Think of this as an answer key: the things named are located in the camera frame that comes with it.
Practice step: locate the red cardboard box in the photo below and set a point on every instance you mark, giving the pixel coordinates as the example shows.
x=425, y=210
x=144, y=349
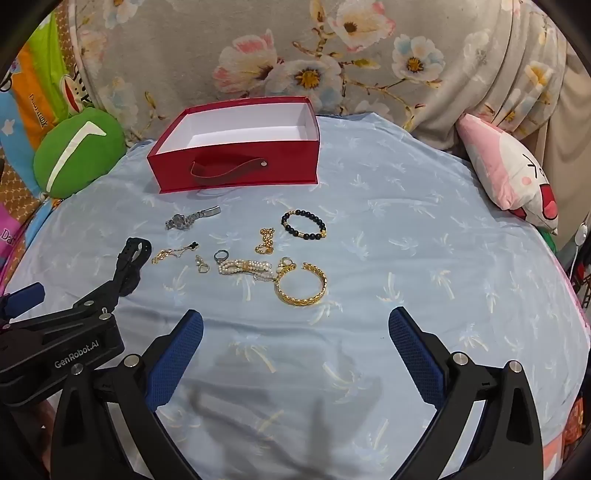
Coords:
x=231, y=159

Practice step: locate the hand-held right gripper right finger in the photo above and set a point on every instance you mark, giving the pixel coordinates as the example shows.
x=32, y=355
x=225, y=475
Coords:
x=415, y=355

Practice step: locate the green round cushion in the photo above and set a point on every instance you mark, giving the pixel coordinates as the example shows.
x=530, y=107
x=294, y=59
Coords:
x=92, y=157

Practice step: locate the pink plush pillow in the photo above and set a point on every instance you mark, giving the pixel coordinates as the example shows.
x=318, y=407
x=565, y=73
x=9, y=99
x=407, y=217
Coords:
x=498, y=161

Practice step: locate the silver wrist watch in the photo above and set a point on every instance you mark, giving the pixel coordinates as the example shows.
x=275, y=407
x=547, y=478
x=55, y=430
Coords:
x=178, y=222

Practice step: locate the light blue bed sheet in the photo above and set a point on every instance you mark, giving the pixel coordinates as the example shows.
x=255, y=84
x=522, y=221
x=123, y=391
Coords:
x=369, y=277

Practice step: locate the colourful cartoon printed cloth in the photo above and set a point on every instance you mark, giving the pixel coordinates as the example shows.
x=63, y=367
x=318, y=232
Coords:
x=32, y=83

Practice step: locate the orange patterned cloth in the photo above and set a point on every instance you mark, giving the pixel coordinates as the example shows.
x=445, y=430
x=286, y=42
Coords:
x=572, y=424

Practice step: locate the gold braided bangle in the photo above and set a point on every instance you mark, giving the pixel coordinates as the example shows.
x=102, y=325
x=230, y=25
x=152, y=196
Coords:
x=295, y=299

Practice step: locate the beige cloth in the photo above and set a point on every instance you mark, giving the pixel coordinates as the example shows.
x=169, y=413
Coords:
x=570, y=161

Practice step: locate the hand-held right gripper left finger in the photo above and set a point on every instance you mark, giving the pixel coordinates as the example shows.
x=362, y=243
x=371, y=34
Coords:
x=178, y=364

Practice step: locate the grey floral blanket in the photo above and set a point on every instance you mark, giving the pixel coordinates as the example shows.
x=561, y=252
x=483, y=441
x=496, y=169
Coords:
x=207, y=46

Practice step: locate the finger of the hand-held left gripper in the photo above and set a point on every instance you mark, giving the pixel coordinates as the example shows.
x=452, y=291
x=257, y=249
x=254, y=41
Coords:
x=129, y=267
x=25, y=297

